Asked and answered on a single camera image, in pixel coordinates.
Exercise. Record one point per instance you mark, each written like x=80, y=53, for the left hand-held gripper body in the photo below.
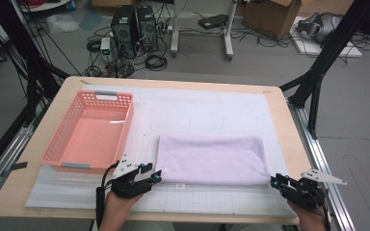
x=125, y=187

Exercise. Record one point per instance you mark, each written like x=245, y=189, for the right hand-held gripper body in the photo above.
x=306, y=195

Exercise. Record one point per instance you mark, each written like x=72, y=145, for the pink plastic basket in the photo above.
x=90, y=154

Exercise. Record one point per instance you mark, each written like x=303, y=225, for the lavender printed towel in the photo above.
x=212, y=160

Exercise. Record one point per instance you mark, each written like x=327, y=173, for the person's left hand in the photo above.
x=117, y=208

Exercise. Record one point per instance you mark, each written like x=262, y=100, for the person's right hand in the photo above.
x=313, y=223

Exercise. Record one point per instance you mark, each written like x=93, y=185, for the white grid mat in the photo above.
x=205, y=109

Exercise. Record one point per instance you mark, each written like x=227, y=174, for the small white device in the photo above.
x=105, y=45

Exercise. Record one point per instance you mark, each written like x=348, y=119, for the white floor board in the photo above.
x=311, y=49

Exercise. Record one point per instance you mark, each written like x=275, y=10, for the black computer tower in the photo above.
x=123, y=32
x=147, y=29

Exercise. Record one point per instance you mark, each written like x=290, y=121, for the white metal stand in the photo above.
x=174, y=32

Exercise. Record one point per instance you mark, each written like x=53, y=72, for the white power strip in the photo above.
x=166, y=29

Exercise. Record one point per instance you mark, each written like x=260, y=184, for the grey headset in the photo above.
x=324, y=27

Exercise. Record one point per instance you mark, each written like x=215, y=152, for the open cardboard box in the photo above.
x=269, y=19

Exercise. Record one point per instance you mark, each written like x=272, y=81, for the flat black device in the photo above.
x=212, y=21

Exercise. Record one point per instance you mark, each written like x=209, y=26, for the clear plastic bag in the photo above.
x=62, y=24

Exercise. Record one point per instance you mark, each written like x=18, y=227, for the white round table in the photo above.
x=51, y=5

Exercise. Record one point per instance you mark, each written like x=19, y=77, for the aluminium rail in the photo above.
x=9, y=150
x=318, y=150

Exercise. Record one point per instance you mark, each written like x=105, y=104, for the grey metal bracket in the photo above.
x=17, y=166

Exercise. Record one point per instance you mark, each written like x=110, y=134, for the black metal frame stand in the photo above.
x=22, y=41
x=334, y=41

